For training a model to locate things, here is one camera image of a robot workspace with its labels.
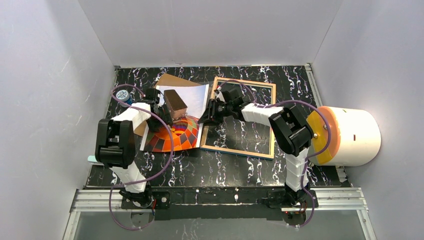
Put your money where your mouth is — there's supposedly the hot air balloon photo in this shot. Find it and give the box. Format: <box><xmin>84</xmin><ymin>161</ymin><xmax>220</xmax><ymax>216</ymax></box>
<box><xmin>140</xmin><ymin>84</ymin><xmax>209</xmax><ymax>153</ymax></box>

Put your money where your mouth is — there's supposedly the blue wooden picture frame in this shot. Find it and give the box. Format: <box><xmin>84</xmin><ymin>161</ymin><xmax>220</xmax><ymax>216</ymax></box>
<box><xmin>200</xmin><ymin>76</ymin><xmax>276</xmax><ymax>160</ymax></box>

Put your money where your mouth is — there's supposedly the brown cardboard backing board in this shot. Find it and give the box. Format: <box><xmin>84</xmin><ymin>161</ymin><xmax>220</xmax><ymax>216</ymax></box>
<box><xmin>134</xmin><ymin>73</ymin><xmax>200</xmax><ymax>137</ymax></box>

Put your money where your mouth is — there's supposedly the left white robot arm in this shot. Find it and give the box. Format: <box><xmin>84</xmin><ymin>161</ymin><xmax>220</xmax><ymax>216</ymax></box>
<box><xmin>95</xmin><ymin>87</ymin><xmax>173</xmax><ymax>209</ymax></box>

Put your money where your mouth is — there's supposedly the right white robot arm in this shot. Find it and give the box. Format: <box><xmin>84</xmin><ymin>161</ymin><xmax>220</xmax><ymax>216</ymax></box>
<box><xmin>199</xmin><ymin>88</ymin><xmax>318</xmax><ymax>211</ymax></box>

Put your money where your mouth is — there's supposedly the small blue lidded jar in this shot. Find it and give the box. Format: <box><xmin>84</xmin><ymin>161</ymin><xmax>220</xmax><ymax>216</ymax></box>
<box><xmin>115</xmin><ymin>89</ymin><xmax>133</xmax><ymax>105</ymax></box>

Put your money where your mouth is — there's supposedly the light blue eraser block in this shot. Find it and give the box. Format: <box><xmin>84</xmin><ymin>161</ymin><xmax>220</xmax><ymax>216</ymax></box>
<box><xmin>87</xmin><ymin>155</ymin><xmax>102</xmax><ymax>165</ymax></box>

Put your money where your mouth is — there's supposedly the white cylinder with orange face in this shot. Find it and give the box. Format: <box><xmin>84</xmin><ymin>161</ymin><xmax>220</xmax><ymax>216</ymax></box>
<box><xmin>310</xmin><ymin>106</ymin><xmax>382</xmax><ymax>167</ymax></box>

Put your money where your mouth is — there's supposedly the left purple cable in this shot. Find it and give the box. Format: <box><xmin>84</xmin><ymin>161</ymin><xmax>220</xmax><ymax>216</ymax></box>
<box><xmin>108</xmin><ymin>83</ymin><xmax>175</xmax><ymax>231</ymax></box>

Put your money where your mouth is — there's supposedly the purple cable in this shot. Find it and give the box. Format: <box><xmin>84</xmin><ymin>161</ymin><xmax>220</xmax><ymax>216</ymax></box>
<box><xmin>215</xmin><ymin>79</ymin><xmax>332</xmax><ymax>229</ymax></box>
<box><xmin>108</xmin><ymin>83</ymin><xmax>175</xmax><ymax>231</ymax></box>

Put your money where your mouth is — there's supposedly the aluminium rail base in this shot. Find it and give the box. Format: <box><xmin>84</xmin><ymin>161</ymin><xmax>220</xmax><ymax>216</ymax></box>
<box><xmin>63</xmin><ymin>187</ymin><xmax>376</xmax><ymax>240</ymax></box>

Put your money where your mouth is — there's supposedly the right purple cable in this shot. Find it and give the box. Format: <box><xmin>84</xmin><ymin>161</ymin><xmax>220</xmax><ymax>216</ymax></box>
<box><xmin>215</xmin><ymin>79</ymin><xmax>332</xmax><ymax>229</ymax></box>

